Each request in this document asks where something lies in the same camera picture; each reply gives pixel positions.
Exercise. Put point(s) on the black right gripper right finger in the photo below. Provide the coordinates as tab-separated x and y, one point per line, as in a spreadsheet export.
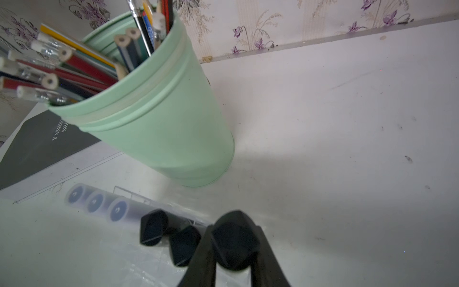
265	269

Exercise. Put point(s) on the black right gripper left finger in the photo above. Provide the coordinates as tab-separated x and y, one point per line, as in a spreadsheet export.
201	271

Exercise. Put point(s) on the black lipstick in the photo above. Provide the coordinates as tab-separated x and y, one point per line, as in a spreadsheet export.
153	227
183	244
235	243

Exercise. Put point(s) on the clear acrylic lipstick organizer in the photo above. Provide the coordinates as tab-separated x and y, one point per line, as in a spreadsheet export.
161	240

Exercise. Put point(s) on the green pen cup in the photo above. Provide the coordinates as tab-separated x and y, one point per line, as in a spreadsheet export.
163	114

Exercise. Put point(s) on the dark grey notebook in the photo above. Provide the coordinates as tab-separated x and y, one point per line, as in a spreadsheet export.
41	142

